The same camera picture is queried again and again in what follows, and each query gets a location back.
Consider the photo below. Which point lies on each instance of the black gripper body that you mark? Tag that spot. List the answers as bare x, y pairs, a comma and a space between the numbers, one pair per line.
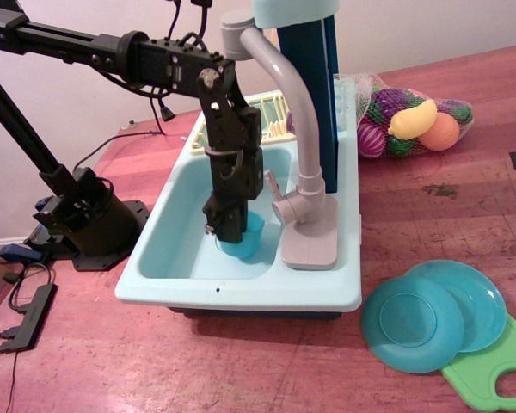
237, 173

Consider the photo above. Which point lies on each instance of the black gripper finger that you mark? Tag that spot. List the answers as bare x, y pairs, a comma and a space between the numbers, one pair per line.
226, 217

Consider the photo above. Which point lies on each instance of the teal plastic cup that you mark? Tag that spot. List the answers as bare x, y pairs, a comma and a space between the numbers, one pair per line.
251, 238

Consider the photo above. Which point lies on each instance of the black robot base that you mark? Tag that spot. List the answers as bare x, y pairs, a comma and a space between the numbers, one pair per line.
85, 222

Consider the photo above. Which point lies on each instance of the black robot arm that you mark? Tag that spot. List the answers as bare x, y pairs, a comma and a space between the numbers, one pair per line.
147, 67

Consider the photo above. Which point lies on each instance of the yellow dish rack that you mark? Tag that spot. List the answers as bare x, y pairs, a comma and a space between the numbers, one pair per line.
274, 110

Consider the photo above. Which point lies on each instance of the light blue toy sink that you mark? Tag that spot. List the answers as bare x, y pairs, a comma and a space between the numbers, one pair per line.
176, 264

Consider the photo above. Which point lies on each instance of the grey toy faucet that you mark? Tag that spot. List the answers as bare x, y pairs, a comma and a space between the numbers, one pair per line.
308, 213

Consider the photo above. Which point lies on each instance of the dark blue water tower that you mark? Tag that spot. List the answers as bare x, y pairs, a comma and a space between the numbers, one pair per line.
307, 37

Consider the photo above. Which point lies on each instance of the mesh bag of toy fruit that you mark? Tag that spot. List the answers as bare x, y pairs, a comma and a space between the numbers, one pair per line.
365, 104

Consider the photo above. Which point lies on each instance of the yellow toy banana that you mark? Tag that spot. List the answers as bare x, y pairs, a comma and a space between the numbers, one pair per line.
412, 122

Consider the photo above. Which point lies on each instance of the orange toy fruit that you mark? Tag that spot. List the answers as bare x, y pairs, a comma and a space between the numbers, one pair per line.
442, 135

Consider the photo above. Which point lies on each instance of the blue clamp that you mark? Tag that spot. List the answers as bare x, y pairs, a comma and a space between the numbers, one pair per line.
15, 253

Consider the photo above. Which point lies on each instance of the black usb hub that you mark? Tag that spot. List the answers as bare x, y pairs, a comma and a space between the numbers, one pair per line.
25, 336

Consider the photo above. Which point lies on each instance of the front teal plate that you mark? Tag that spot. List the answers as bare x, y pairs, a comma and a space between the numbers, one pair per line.
412, 325

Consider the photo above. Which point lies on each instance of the teal plate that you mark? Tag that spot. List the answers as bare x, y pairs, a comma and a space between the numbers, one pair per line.
412, 325
480, 301

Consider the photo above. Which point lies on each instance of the rear teal plate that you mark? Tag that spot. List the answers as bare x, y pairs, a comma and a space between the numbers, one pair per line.
480, 301

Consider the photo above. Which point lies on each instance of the green cutting board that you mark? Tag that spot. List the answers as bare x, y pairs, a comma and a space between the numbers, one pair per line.
474, 375

